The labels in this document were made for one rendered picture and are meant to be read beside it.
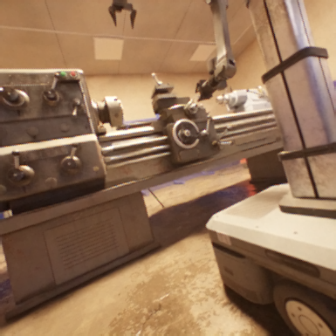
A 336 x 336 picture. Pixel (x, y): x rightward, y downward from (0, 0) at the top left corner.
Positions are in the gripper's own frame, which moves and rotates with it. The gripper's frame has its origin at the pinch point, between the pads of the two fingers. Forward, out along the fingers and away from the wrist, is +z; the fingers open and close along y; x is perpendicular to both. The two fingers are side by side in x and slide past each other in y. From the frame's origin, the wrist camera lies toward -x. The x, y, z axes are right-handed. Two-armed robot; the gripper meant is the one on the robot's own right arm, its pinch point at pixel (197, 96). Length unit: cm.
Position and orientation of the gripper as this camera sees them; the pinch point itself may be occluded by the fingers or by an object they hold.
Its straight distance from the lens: 110.3
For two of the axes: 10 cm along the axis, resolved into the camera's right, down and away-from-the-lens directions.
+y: -2.3, -9.7, 0.4
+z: -3.7, 1.2, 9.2
